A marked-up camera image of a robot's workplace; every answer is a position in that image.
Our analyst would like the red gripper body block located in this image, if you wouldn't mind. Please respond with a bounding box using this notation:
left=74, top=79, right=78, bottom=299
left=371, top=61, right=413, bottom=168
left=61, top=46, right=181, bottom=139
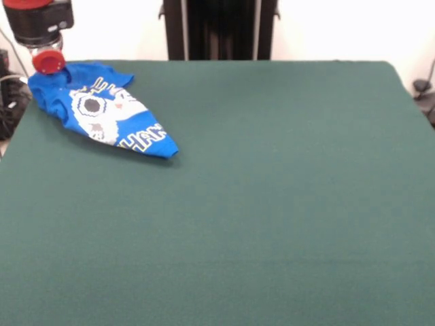
left=32, top=50, right=67, bottom=75

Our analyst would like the blue printed t-shirt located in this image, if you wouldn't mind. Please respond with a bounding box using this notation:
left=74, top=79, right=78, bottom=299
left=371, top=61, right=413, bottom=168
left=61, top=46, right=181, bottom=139
left=27, top=61, right=180, bottom=161

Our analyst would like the black equipment pile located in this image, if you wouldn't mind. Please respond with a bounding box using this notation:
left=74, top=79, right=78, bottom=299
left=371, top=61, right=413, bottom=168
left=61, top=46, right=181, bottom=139
left=0, top=49, right=35, bottom=141

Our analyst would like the dark green table cloth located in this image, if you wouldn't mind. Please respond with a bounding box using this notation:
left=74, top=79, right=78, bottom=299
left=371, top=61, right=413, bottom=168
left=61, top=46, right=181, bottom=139
left=0, top=60, right=435, bottom=326

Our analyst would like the grey cable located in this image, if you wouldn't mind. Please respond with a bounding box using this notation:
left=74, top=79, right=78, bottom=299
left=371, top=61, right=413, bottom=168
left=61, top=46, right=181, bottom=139
left=0, top=29, right=29, bottom=79

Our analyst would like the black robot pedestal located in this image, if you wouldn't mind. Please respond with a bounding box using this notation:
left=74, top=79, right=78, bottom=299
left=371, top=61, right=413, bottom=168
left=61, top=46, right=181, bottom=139
left=158, top=0, right=281, bottom=62

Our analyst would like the black cable bundle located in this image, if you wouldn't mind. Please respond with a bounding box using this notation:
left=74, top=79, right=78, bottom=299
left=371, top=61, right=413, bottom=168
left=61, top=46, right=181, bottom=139
left=413, top=57, right=435, bottom=128

